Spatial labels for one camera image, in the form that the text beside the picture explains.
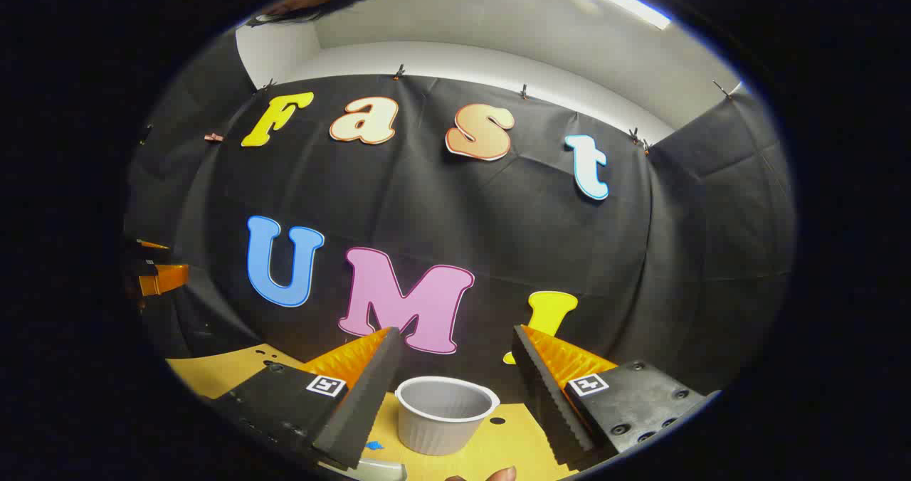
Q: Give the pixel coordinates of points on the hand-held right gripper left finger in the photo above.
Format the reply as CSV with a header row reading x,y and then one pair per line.
x,y
356,410

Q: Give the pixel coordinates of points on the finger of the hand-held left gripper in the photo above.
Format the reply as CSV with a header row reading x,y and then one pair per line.
x,y
167,279
153,244

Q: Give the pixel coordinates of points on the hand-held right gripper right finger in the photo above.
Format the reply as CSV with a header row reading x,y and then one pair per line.
x,y
548,403

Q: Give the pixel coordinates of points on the blue paper scrap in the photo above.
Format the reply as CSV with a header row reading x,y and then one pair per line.
x,y
374,445

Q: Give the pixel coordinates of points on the grey plastic dustpan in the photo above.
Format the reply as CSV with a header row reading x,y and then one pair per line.
x,y
381,470

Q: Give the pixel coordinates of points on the white ribbed garbage bin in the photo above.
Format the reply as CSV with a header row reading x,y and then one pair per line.
x,y
445,420

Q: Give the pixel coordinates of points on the wooden desktop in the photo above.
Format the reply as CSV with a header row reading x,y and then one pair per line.
x,y
502,442

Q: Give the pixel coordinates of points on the black backdrop cloth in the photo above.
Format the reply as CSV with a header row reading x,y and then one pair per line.
x,y
455,210

